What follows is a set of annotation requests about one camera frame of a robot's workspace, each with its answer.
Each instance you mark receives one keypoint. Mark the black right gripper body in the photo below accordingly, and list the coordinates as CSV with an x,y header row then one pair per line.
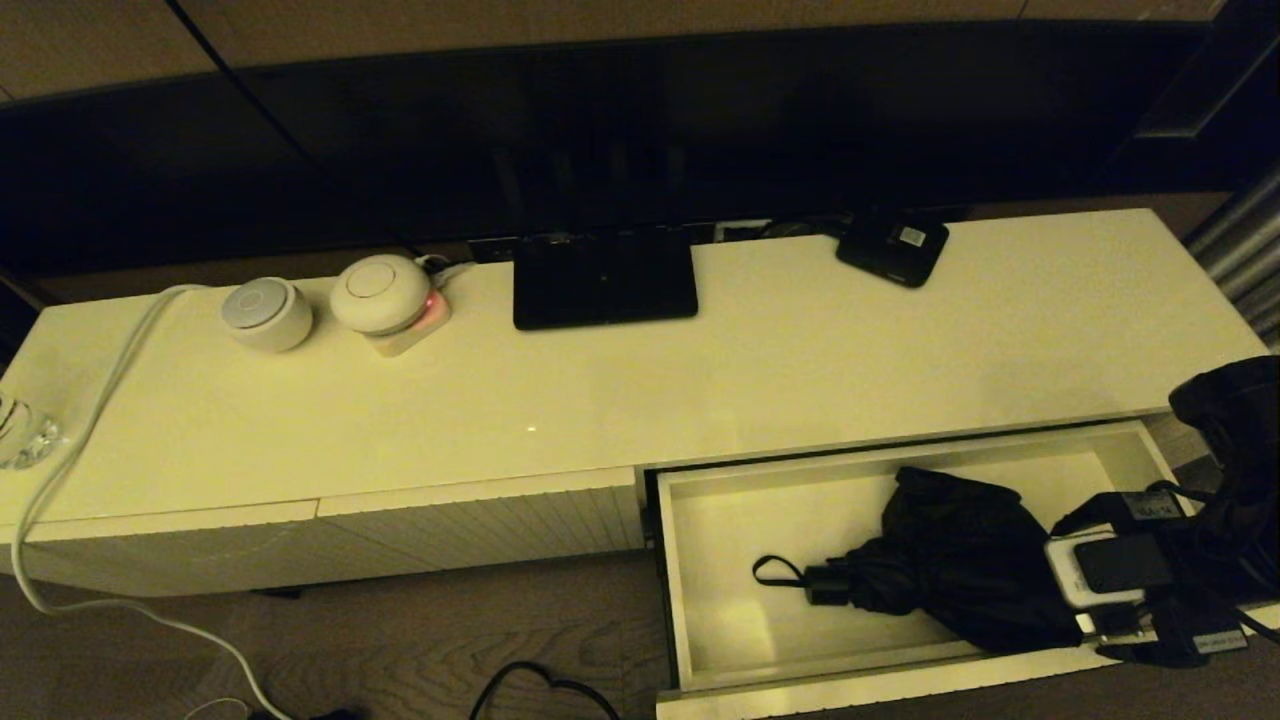
x,y
1190,620

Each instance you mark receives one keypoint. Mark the black umbrella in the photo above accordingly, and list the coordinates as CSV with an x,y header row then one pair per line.
x,y
960,560

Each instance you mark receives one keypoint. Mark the white cabinet drawer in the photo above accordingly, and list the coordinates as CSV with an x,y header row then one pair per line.
x,y
750,620

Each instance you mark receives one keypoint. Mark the white TV cabinet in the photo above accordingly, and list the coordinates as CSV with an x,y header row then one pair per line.
x,y
500,400

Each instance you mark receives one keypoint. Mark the grey pleated curtain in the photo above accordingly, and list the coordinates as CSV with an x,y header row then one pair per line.
x,y
1240,260

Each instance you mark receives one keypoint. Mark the black box with white label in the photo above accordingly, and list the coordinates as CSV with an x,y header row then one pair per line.
x,y
885,253

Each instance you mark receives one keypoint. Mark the white ribbed cabinet door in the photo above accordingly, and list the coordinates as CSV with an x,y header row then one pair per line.
x,y
480,525
150,555

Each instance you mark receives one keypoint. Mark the black flat television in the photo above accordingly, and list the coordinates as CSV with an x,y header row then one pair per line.
x,y
600,130

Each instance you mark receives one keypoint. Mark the white power strip red light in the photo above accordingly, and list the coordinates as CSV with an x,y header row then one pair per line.
x,y
425,328

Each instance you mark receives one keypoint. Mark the white round dome device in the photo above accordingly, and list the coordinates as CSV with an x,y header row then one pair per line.
x,y
380,295

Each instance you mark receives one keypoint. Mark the white speaker with grey top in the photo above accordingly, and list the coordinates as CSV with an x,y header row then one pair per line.
x,y
266,318

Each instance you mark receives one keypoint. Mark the clear crystal glass ornament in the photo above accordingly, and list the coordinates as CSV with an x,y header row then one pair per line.
x,y
25,435

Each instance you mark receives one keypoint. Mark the black television base plate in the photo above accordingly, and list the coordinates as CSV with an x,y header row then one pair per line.
x,y
605,285

